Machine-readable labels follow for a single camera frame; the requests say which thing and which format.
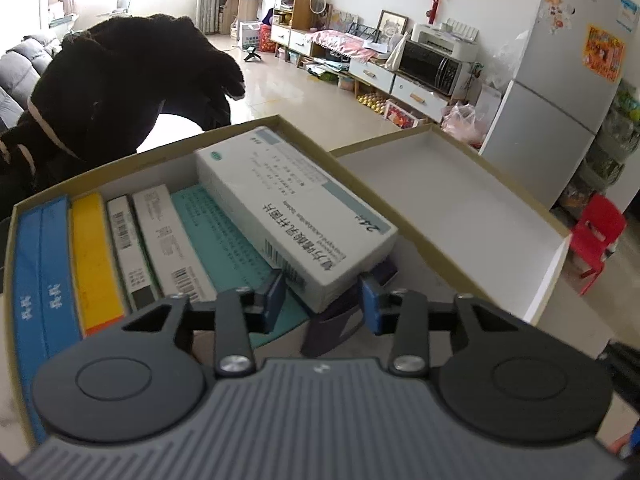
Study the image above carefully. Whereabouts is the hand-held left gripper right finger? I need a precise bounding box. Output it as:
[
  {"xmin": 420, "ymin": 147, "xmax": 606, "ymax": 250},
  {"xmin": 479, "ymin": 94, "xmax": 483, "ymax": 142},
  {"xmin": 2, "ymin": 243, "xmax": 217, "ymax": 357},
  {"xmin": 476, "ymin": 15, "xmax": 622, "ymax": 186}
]
[{"xmin": 359, "ymin": 272, "xmax": 521, "ymax": 377}]

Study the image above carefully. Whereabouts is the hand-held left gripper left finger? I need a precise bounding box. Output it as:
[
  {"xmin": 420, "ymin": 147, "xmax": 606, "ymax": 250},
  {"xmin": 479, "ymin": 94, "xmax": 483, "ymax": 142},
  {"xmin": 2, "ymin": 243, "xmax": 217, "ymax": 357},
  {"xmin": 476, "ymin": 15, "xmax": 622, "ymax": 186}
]
[{"xmin": 121, "ymin": 267, "xmax": 289, "ymax": 380}]

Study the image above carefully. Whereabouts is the purple medicine box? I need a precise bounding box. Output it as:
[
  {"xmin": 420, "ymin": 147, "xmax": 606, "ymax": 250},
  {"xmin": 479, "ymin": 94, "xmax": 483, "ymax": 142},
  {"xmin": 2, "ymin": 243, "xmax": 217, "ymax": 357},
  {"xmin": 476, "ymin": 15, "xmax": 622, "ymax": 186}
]
[{"xmin": 301, "ymin": 255, "xmax": 399, "ymax": 359}]

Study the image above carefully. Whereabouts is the teal medicine box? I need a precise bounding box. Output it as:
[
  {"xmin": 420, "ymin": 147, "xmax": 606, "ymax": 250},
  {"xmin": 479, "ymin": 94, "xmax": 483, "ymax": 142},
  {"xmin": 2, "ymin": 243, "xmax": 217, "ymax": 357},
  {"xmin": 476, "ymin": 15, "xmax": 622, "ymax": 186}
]
[{"xmin": 170, "ymin": 184, "xmax": 313, "ymax": 350}]

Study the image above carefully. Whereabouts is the white box with green logo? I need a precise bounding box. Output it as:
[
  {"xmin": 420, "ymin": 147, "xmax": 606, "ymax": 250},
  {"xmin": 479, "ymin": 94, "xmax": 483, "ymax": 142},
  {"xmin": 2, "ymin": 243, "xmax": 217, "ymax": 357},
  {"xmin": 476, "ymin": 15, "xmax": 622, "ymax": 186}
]
[{"xmin": 194, "ymin": 126, "xmax": 399, "ymax": 314}]

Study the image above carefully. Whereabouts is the white box with barcode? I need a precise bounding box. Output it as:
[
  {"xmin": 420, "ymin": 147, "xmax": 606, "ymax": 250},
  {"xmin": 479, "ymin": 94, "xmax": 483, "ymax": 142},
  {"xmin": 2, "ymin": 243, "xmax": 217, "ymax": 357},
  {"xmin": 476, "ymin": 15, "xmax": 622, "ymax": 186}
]
[{"xmin": 131, "ymin": 183, "xmax": 219, "ymax": 303}]

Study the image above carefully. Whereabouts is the cardboard shoe box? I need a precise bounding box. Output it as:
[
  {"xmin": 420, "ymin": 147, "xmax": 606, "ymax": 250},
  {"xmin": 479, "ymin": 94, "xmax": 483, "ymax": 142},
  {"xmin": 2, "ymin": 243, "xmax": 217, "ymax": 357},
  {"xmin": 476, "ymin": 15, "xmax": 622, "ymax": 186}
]
[{"xmin": 0, "ymin": 114, "xmax": 572, "ymax": 461}]

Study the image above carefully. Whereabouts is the white box with dark panel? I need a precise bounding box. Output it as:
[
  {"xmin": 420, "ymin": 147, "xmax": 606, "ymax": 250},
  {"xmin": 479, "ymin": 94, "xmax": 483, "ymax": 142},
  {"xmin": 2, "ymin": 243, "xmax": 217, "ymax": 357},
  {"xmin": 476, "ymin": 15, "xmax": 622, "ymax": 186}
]
[{"xmin": 105, "ymin": 195, "xmax": 162, "ymax": 312}]

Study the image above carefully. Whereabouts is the yellow and orange medicine box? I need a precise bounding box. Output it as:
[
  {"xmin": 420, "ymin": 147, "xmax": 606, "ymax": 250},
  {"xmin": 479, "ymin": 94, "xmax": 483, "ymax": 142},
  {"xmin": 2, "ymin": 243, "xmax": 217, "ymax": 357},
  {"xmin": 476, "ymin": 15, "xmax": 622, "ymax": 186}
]
[{"xmin": 69, "ymin": 191, "xmax": 127, "ymax": 337}]

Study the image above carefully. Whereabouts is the red child chair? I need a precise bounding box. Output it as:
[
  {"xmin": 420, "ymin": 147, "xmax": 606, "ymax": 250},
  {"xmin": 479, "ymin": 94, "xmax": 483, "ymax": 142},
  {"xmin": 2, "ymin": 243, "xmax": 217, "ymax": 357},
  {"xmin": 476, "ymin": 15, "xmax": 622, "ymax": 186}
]
[{"xmin": 569, "ymin": 194, "xmax": 629, "ymax": 297}]

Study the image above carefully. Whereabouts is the tray of eggs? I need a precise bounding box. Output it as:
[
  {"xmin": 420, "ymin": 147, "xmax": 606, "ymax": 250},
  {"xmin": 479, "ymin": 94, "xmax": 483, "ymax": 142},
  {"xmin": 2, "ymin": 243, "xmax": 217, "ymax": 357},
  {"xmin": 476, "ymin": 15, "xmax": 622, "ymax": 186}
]
[{"xmin": 360, "ymin": 91, "xmax": 392, "ymax": 112}]

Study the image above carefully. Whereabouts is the pink plastic bag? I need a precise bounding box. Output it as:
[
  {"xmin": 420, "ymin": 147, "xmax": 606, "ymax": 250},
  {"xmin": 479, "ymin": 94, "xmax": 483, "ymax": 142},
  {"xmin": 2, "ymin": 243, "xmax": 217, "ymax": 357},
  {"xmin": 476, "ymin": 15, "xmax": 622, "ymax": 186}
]
[{"xmin": 441, "ymin": 101, "xmax": 490, "ymax": 147}]

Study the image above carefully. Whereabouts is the storage rack with green items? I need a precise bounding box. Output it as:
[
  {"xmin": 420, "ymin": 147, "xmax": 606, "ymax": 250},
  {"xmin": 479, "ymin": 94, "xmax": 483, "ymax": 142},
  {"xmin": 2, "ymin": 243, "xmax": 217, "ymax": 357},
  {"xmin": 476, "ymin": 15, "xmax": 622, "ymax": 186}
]
[{"xmin": 555, "ymin": 77, "xmax": 640, "ymax": 213}]

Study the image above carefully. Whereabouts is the white low drawer cabinet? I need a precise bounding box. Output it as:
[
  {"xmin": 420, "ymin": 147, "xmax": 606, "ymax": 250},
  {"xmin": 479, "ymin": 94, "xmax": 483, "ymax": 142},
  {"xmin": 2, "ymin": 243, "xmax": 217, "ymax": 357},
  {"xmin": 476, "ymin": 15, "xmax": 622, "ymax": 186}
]
[
  {"xmin": 269, "ymin": 23, "xmax": 315, "ymax": 59},
  {"xmin": 347, "ymin": 56, "xmax": 451, "ymax": 124}
]

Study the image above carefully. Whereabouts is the black microwave oven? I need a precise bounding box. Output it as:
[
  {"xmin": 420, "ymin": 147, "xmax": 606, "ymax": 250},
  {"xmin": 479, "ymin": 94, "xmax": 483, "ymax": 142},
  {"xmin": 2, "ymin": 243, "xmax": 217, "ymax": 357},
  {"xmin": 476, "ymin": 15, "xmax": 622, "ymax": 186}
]
[{"xmin": 399, "ymin": 39, "xmax": 475, "ymax": 100}]

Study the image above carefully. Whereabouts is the white tote bag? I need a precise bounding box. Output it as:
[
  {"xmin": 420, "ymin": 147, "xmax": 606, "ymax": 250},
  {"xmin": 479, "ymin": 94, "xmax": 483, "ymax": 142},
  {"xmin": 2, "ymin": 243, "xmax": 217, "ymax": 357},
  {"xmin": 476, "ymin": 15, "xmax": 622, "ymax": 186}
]
[{"xmin": 384, "ymin": 34, "xmax": 415, "ymax": 74}]

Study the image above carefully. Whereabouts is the pink patterned cloth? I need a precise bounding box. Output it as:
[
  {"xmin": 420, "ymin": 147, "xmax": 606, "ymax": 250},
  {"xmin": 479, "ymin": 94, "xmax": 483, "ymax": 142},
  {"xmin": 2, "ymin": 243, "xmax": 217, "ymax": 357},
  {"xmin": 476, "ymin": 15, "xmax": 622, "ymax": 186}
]
[{"xmin": 304, "ymin": 28, "xmax": 379, "ymax": 64}]

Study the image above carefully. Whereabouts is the black plush toy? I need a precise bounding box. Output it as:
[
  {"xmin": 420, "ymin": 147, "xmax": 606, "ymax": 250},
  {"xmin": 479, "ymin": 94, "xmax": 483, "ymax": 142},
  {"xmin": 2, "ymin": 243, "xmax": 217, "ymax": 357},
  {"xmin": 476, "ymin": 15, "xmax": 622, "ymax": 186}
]
[{"xmin": 0, "ymin": 13, "xmax": 247, "ymax": 198}]

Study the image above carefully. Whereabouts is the white printer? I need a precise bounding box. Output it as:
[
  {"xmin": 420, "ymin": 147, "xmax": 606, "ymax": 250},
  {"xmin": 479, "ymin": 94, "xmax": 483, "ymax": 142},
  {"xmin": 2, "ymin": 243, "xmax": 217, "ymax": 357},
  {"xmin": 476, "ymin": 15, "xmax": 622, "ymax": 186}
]
[{"xmin": 410, "ymin": 22, "xmax": 482, "ymax": 61}]

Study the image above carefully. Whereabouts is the framed picture on cabinet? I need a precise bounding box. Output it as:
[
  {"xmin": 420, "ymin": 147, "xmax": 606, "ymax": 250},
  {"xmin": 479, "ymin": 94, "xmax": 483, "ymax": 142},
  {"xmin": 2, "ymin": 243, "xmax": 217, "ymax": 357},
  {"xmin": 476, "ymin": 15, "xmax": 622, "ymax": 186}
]
[{"xmin": 375, "ymin": 9, "xmax": 409, "ymax": 47}]

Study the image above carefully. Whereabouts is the white refrigerator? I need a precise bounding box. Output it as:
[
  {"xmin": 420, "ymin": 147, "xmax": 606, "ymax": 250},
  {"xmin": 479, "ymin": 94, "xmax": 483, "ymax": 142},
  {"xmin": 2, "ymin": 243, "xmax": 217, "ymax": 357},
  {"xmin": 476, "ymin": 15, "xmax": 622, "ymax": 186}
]
[{"xmin": 477, "ymin": 0, "xmax": 640, "ymax": 211}]

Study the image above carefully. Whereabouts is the wooden shelf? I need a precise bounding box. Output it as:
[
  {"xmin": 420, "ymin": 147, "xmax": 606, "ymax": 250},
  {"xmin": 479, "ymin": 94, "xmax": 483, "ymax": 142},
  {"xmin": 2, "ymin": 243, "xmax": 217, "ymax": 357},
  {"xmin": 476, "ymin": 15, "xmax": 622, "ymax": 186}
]
[{"xmin": 272, "ymin": 0, "xmax": 332, "ymax": 31}]

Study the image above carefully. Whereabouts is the wooden computer desk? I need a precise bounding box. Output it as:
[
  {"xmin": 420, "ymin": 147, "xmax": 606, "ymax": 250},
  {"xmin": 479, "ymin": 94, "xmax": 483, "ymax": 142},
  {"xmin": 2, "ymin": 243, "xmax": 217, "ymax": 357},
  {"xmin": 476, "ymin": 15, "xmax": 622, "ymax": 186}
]
[{"xmin": 219, "ymin": 0, "xmax": 264, "ymax": 37}]

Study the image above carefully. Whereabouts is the orange fridge poster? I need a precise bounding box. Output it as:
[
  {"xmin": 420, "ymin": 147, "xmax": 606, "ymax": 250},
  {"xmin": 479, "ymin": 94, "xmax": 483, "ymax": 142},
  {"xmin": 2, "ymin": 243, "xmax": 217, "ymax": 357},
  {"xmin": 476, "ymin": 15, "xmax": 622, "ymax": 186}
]
[{"xmin": 581, "ymin": 23, "xmax": 627, "ymax": 84}]

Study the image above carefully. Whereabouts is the grey sofa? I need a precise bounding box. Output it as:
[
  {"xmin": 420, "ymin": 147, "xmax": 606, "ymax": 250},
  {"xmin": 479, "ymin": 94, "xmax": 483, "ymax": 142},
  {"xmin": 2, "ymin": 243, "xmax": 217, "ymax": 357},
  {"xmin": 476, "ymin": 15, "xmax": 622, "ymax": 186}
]
[{"xmin": 0, "ymin": 31, "xmax": 63, "ymax": 133}]

